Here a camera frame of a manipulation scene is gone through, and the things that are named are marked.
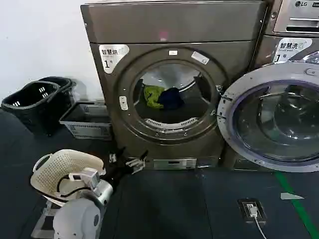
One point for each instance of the black plastic basket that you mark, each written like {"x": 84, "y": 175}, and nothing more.
{"x": 30, "y": 109}
{"x": 65, "y": 89}

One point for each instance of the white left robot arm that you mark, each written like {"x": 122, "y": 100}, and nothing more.
{"x": 77, "y": 216}

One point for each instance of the green floor tape strip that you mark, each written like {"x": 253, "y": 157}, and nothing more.
{"x": 296, "y": 206}

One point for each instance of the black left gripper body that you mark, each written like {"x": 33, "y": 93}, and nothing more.
{"x": 118, "y": 173}

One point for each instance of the white perforated laundry basket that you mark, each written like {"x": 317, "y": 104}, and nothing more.
{"x": 57, "y": 169}

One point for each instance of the round glass dryer door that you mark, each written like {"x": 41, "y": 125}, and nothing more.
{"x": 276, "y": 119}

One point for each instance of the black floor socket box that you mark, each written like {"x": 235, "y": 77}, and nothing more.
{"x": 259, "y": 211}

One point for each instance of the green cloth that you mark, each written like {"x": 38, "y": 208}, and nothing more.
{"x": 152, "y": 95}

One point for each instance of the grey dryer with round opening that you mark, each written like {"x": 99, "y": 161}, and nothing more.
{"x": 174, "y": 32}

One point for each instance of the metal floor stand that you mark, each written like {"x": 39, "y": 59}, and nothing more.
{"x": 43, "y": 221}

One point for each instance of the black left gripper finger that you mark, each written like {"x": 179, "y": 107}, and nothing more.
{"x": 116, "y": 155}
{"x": 136, "y": 163}

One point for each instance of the grey washer with white label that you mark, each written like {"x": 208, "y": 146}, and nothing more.
{"x": 269, "y": 49}

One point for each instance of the grey stacked machine with drawer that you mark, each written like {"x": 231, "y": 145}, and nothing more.
{"x": 294, "y": 17}

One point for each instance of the grey slatted plastic crate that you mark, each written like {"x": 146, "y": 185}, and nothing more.
{"x": 87, "y": 125}

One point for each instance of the dark blue cloth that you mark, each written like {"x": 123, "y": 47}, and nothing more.
{"x": 170, "y": 99}

